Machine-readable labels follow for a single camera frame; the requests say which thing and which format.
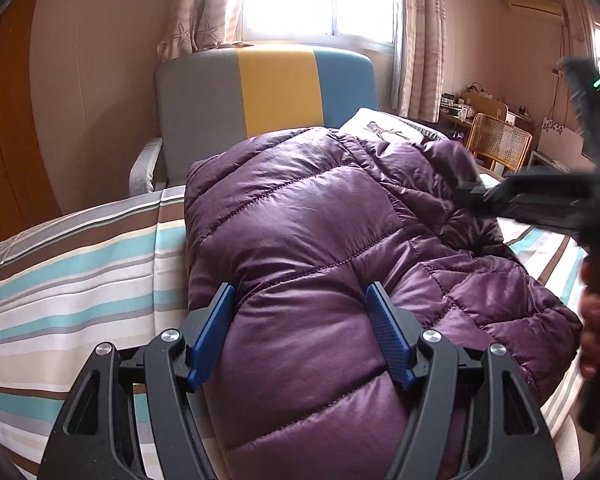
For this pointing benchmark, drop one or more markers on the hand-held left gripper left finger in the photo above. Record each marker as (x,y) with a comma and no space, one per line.
(215,330)

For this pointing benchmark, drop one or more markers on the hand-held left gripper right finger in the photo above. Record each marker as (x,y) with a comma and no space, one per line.
(387,330)

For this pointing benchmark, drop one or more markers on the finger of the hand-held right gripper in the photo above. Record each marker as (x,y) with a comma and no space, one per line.
(480,196)

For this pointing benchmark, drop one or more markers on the purple puffer jacket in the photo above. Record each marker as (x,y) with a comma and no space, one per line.
(305,220)

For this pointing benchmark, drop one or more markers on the person's right hand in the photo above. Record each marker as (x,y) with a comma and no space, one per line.
(594,330)

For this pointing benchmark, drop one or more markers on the white low table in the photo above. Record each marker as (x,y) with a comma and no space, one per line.
(560,164)

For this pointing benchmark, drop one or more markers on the wicker chair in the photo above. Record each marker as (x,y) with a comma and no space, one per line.
(500,140)

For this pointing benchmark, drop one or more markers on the white flower print bag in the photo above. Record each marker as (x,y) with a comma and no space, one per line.
(565,140)

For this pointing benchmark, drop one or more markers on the wooden desk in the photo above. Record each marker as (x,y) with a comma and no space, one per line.
(485,105)

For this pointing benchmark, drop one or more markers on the white printed pillow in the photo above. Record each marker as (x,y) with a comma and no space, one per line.
(380,127)

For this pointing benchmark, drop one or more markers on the striped bed sheet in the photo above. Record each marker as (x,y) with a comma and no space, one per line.
(80,270)

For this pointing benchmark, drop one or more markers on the white bedside stand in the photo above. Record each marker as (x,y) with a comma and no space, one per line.
(144,165)

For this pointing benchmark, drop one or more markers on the grey yellow blue headboard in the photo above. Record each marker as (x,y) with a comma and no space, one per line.
(280,90)

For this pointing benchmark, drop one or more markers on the bright window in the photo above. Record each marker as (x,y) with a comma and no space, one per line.
(310,0)

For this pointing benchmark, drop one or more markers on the orange wooden wardrobe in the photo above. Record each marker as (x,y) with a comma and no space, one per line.
(5,135)

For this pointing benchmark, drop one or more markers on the wall air conditioner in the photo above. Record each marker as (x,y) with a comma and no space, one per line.
(532,6)

